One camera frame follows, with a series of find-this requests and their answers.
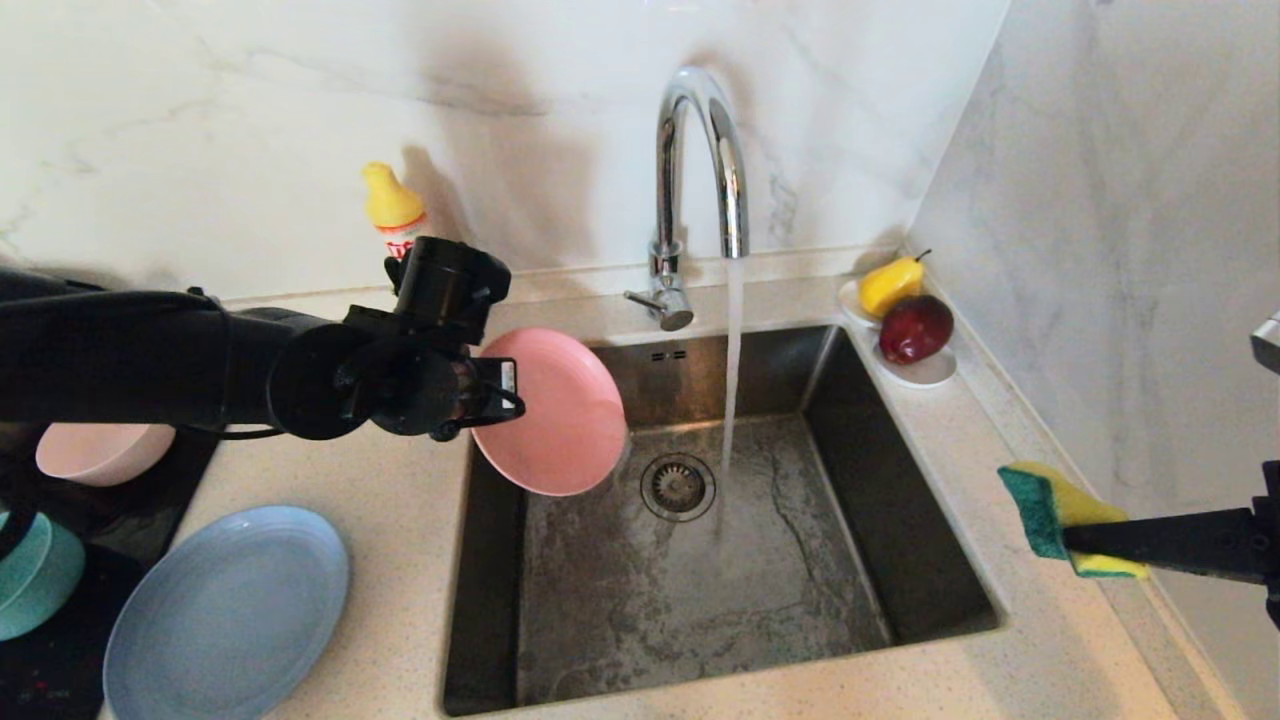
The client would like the teal bowl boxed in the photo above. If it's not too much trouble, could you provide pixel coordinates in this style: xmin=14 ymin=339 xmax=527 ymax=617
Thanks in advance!
xmin=0 ymin=509 xmax=86 ymax=641

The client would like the salmon pink plate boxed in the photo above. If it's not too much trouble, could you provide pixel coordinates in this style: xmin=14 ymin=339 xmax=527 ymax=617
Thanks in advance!
xmin=470 ymin=328 xmax=629 ymax=498

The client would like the small white dish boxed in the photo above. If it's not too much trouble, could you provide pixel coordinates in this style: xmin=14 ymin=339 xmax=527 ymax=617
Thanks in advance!
xmin=836 ymin=278 xmax=883 ymax=329
xmin=872 ymin=338 xmax=957 ymax=389

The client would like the black induction cooktop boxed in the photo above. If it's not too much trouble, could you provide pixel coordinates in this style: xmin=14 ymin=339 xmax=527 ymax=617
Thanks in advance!
xmin=0 ymin=425 xmax=221 ymax=720

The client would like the round metal drain strainer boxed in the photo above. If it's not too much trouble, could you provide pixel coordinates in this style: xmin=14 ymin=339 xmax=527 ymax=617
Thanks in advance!
xmin=640 ymin=453 xmax=716 ymax=523

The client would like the dark red apple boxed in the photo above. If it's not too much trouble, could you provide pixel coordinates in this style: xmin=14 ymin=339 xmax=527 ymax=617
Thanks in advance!
xmin=877 ymin=294 xmax=954 ymax=365

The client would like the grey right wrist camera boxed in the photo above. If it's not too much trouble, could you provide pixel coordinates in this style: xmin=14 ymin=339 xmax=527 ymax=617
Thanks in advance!
xmin=1250 ymin=310 xmax=1280 ymax=377

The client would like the yellow pear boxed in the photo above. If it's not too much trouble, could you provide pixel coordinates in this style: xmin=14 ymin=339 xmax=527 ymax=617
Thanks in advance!
xmin=858 ymin=250 xmax=930 ymax=320

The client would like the yellow sponge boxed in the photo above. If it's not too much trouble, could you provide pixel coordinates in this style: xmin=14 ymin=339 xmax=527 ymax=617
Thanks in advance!
xmin=998 ymin=461 xmax=1151 ymax=579

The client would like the light pink bowl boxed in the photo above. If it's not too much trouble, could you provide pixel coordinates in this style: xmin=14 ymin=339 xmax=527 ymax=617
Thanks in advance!
xmin=37 ymin=420 xmax=177 ymax=488

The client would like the stainless steel sink basin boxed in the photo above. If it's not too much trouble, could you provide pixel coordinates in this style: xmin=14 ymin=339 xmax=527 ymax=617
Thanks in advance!
xmin=443 ymin=323 xmax=1003 ymax=716

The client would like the chrome gooseneck faucet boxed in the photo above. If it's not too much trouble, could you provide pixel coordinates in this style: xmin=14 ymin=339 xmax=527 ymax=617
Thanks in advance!
xmin=624 ymin=66 xmax=750 ymax=332

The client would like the blue plate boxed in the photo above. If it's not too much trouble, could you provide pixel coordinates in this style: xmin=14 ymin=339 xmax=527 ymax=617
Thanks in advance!
xmin=103 ymin=504 xmax=353 ymax=720

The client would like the yellow-capped orange dish soap bottle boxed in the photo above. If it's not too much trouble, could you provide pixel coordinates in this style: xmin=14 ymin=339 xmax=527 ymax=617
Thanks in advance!
xmin=362 ymin=162 xmax=433 ymax=263

